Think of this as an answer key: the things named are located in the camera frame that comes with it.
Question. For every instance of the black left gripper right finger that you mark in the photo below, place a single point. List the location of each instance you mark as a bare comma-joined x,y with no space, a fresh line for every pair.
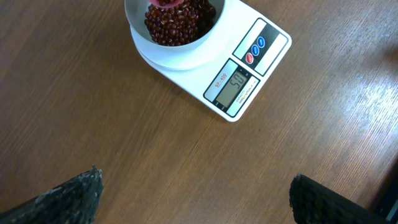
313,203

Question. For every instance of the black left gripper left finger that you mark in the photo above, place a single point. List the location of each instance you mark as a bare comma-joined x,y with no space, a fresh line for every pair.
73,202

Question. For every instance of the pink measuring scoop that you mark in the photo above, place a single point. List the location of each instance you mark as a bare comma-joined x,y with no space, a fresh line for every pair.
166,3

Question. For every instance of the white digital kitchen scale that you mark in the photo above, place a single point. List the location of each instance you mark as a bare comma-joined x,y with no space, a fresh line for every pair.
231,66

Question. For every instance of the white bowl on scale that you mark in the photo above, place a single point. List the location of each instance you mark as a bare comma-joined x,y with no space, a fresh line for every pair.
135,13

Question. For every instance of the red beans in bowl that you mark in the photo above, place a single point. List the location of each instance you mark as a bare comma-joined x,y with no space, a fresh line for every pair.
182,24

